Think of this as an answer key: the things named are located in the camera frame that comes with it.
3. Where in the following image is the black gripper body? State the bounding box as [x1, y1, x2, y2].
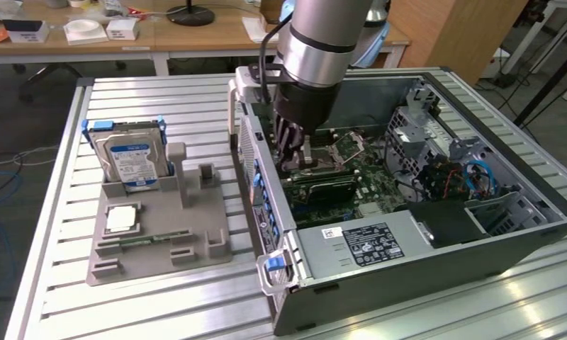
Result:
[271, 81, 340, 135]

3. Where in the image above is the CPU socket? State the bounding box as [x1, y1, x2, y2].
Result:
[311, 148, 347, 174]

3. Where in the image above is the silver socket cover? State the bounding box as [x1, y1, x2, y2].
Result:
[331, 132, 366, 166]

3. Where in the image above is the RAM stick with white label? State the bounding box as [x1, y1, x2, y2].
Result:
[290, 172, 358, 185]

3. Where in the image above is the green motherboard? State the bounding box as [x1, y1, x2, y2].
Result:
[267, 127, 410, 230]

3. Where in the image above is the silver chipset heatsink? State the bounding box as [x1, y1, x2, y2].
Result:
[358, 203, 390, 217]

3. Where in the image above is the perforated metal disk bay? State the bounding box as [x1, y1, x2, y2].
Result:
[386, 106, 455, 173]

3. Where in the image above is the flat white paper box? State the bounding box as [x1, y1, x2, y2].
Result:
[242, 16, 280, 44]

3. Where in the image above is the grey power supply unit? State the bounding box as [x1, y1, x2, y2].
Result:
[295, 210, 436, 281]

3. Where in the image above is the hard disk in blue caddy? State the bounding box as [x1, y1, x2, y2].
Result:
[81, 115, 167, 195]

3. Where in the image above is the black lamp base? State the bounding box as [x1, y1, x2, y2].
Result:
[165, 0, 217, 27]

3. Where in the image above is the wooden cabinet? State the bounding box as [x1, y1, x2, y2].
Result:
[399, 0, 534, 88]

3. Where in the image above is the green RAM stick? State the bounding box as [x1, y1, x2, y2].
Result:
[116, 233, 175, 247]

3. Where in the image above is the grey parts rack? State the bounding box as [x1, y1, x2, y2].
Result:
[85, 141, 233, 287]

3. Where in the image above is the silver CPU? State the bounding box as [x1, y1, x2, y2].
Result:
[103, 206, 140, 234]

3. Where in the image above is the plain white box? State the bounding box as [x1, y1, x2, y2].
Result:
[105, 18, 141, 41]

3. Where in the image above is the black open PC case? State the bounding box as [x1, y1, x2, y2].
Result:
[228, 70, 567, 337]

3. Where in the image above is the white square dish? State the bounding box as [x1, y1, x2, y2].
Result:
[63, 19, 109, 46]

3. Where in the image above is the wooden desk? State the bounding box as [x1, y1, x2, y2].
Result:
[0, 0, 414, 77]

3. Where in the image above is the black tripod pole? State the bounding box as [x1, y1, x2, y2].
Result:
[514, 0, 567, 125]

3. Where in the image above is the white box with dark top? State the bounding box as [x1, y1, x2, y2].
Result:
[3, 19, 52, 44]

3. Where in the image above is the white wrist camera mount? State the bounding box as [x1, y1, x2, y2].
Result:
[233, 64, 286, 104]

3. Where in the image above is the translucent case handle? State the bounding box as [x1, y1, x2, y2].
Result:
[228, 79, 255, 136]
[256, 249, 298, 295]

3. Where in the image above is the blue wire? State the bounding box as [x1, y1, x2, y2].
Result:
[462, 159, 498, 199]

